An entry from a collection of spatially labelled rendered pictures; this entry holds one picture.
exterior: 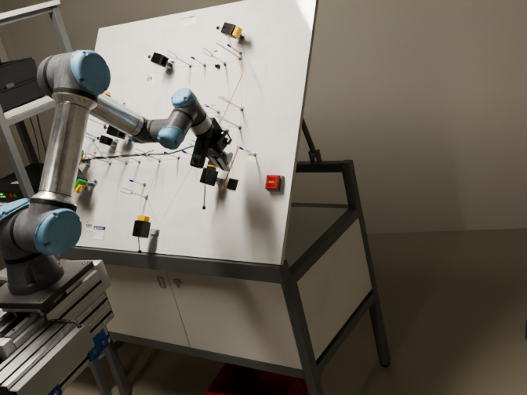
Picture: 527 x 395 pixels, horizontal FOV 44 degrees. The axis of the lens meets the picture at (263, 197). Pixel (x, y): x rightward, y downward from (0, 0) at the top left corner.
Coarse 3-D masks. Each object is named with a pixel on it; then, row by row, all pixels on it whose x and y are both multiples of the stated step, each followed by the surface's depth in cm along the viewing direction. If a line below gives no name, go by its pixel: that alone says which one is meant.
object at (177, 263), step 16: (64, 256) 286; (80, 256) 280; (96, 256) 273; (112, 256) 267; (128, 256) 261; (144, 256) 256; (160, 256) 251; (176, 256) 246; (192, 272) 244; (208, 272) 239; (224, 272) 235; (240, 272) 230; (256, 272) 226; (272, 272) 222; (288, 272) 224
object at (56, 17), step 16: (0, 16) 267; (16, 16) 274; (32, 16) 281; (64, 32) 294; (64, 48) 295; (48, 96) 294; (0, 112) 268; (16, 112) 279; (32, 112) 281; (0, 128) 270; (16, 128) 340; (16, 160) 275; (32, 160) 345; (16, 176) 278; (32, 192) 282; (0, 272) 329; (96, 368) 313
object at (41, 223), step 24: (48, 72) 171; (72, 72) 166; (96, 72) 169; (72, 96) 166; (96, 96) 171; (72, 120) 167; (48, 144) 168; (72, 144) 166; (48, 168) 165; (72, 168) 166; (48, 192) 163; (72, 192) 167; (24, 216) 164; (48, 216) 159; (72, 216) 163; (24, 240) 163; (48, 240) 159; (72, 240) 164
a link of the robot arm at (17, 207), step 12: (12, 204) 172; (24, 204) 169; (0, 216) 166; (12, 216) 167; (0, 228) 168; (12, 228) 165; (0, 240) 169; (12, 240) 166; (12, 252) 170; (24, 252) 171
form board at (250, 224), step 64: (256, 0) 252; (128, 64) 287; (192, 64) 264; (256, 64) 245; (256, 128) 238; (128, 192) 269; (192, 192) 249; (256, 192) 232; (192, 256) 242; (256, 256) 226
